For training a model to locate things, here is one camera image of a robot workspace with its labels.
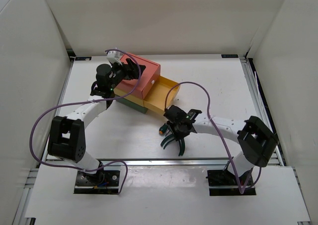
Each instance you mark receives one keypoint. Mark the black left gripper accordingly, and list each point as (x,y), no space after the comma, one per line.
(130,72)

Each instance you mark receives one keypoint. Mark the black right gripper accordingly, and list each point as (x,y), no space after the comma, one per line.
(178,136)

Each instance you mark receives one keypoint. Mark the green handled cutters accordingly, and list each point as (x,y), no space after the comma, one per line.
(181,144)

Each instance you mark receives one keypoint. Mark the red drawer box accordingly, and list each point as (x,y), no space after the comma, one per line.
(149,76)

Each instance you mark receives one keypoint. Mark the green handled pliers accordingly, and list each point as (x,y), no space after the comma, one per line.
(167,140)

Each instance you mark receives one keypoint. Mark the yellow drawer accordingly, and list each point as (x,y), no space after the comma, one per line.
(161,95)

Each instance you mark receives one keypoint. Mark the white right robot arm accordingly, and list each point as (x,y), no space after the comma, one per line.
(212,84)

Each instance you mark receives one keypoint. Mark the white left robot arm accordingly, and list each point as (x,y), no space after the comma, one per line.
(67,134)

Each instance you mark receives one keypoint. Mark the orange tipped green screwdriver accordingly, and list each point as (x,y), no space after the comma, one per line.
(163,130)

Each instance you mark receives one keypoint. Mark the yellow drawer box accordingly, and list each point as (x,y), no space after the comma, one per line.
(130,97)

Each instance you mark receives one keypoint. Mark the green drawer box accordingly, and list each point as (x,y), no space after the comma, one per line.
(132,105)

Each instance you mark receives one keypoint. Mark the left black table label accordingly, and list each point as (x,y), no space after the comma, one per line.
(82,58)

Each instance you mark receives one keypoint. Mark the black table label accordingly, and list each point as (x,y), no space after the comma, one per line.
(229,56)
(82,58)

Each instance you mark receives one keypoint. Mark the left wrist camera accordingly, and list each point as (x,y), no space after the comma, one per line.
(114,56)

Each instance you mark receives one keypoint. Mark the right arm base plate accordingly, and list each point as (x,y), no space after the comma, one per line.
(223,183)

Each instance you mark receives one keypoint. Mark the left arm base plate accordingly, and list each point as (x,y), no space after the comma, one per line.
(104,182)

